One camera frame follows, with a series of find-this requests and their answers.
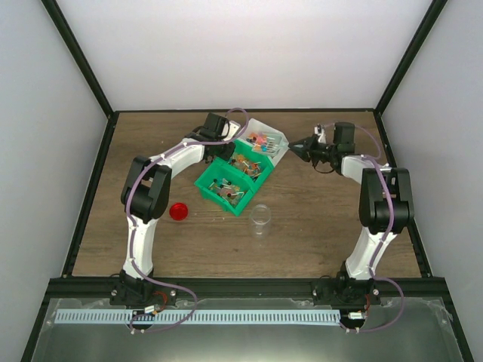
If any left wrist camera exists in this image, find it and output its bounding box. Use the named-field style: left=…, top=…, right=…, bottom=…
left=224, top=121, right=242, bottom=141

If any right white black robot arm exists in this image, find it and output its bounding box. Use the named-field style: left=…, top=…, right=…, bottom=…
left=288, top=121, right=414, bottom=304

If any light blue slotted cable duct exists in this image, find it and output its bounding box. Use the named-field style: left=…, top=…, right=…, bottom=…
left=54, top=309, right=340, bottom=326

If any black frame post left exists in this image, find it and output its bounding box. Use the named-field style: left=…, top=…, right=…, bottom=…
left=41, top=0, right=114, bottom=118

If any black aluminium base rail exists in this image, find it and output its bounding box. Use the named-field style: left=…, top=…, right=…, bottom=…
left=46, top=277, right=448, bottom=307

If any red round lid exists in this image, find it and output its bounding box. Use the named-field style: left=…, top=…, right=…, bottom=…
left=169, top=202, right=189, bottom=221

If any black frame post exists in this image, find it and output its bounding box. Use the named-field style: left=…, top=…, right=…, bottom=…
left=41, top=0, right=114, bottom=118
left=374, top=0, right=448, bottom=115

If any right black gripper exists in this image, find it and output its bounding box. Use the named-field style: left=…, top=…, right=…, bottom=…
left=289, top=134, right=337, bottom=167

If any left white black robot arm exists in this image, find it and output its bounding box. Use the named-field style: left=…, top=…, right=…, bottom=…
left=112, top=113, right=245, bottom=306

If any clear plastic cup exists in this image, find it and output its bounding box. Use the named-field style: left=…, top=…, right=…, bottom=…
left=249, top=204, right=272, bottom=238

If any black frame post right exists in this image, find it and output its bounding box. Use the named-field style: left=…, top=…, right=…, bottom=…
left=374, top=0, right=448, bottom=115

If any light blue slotted scoop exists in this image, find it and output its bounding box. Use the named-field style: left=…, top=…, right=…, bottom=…
left=275, top=137, right=289, bottom=149

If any white candy bin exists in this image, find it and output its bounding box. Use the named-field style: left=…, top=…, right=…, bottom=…
left=238, top=118, right=288, bottom=167

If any green candy bin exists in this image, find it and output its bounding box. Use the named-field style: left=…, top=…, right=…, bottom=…
left=195, top=158, right=255, bottom=216
left=223, top=140, right=275, bottom=192

